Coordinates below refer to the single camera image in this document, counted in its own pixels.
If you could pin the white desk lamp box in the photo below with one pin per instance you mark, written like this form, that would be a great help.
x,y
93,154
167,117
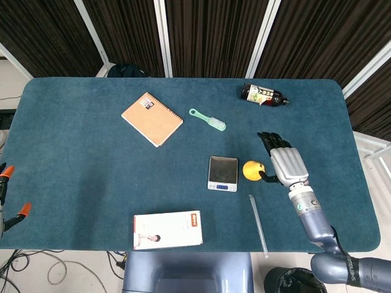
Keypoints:
x,y
168,229

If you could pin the dark brown partition panel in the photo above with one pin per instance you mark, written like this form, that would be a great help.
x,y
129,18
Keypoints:
x,y
210,36
371,113
128,30
320,36
46,33

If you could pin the mint green plastic brush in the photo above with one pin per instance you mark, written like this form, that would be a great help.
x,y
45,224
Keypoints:
x,y
214,122

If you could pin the black clamp with orange tip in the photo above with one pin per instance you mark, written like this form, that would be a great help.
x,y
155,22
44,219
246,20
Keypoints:
x,y
3,183
13,219

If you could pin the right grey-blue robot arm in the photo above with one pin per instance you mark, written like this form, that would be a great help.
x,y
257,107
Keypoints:
x,y
314,219

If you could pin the teal table cloth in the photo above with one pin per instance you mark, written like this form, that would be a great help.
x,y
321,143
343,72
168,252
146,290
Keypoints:
x,y
76,152

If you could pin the white metal rack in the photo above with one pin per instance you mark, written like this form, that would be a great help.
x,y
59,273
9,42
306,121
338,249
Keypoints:
x,y
372,149

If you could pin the brown spiral notebook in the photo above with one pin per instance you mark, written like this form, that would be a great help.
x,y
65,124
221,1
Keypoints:
x,y
152,120

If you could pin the black trash bin with bag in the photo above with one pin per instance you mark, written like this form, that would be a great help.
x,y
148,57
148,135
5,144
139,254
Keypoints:
x,y
290,280

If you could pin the dark sauce bottle with label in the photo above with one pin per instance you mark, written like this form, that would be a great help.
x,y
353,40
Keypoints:
x,y
259,94

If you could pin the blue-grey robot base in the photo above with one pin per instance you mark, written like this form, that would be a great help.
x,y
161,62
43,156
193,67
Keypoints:
x,y
183,271

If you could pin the small digital kitchen scale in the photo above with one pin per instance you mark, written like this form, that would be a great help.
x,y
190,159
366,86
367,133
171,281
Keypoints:
x,y
223,171

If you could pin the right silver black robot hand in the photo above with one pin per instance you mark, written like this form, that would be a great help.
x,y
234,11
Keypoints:
x,y
290,166

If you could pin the white partition frame post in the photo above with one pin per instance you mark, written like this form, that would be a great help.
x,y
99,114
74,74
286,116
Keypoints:
x,y
163,36
262,33
16,62
366,70
90,27

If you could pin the black bag behind table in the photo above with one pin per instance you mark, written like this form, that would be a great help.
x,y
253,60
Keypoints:
x,y
125,71

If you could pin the clear plastic tube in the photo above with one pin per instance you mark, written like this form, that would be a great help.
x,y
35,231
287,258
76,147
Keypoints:
x,y
258,222

